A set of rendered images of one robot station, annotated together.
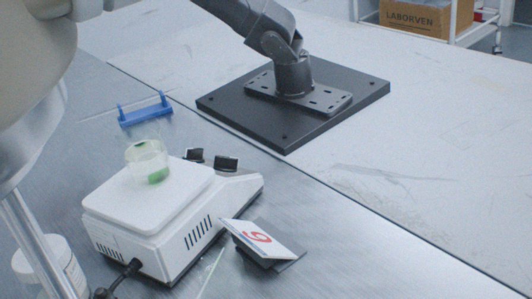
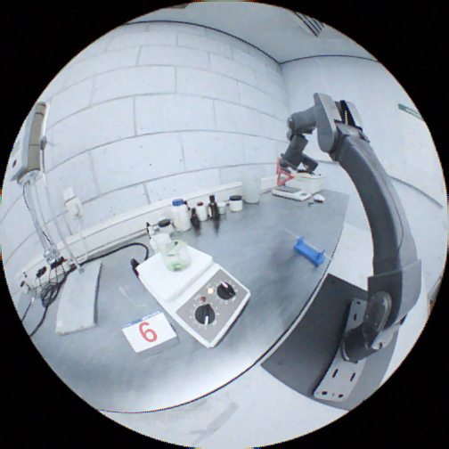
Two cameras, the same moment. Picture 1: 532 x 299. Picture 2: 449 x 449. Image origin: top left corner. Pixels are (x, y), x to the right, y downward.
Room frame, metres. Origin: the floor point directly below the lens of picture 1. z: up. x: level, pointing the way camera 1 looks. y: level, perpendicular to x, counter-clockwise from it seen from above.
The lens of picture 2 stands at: (0.59, -0.04, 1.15)
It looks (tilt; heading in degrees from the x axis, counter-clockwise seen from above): 27 degrees down; 89
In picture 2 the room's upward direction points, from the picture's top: 6 degrees counter-clockwise
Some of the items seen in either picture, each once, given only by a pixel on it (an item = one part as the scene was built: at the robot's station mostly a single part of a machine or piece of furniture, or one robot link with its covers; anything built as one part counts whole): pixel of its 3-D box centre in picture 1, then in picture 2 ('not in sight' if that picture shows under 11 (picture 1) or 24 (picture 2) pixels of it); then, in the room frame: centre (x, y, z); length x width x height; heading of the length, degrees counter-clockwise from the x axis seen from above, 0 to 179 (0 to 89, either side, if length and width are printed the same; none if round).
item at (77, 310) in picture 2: not in sight; (77, 293); (0.10, 0.08, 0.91); 0.30 x 0.20 x 0.01; 124
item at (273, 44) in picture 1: (282, 40); (391, 311); (0.77, -0.06, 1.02); 0.09 x 0.06 x 0.06; 165
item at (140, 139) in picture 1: (144, 153); (171, 248); (0.49, 0.14, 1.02); 0.06 x 0.05 x 0.08; 2
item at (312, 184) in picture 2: not in sight; (306, 181); (1.40, 1.03, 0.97); 0.37 x 0.31 x 0.14; 31
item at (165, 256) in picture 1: (173, 203); (186, 285); (0.50, 0.13, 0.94); 0.22 x 0.13 x 0.08; 141
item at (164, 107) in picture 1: (143, 107); (310, 248); (0.83, 0.21, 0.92); 0.10 x 0.03 x 0.04; 108
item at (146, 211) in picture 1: (149, 188); (172, 265); (0.48, 0.14, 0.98); 0.12 x 0.12 x 0.01; 51
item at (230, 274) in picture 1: (221, 272); (142, 312); (0.40, 0.07, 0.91); 0.06 x 0.06 x 0.02
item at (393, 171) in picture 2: not in sight; (380, 167); (1.94, 0.56, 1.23); 1.90 x 0.06 x 0.10; 124
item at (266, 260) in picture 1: (261, 235); (148, 335); (0.44, 0.02, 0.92); 0.09 x 0.06 x 0.04; 34
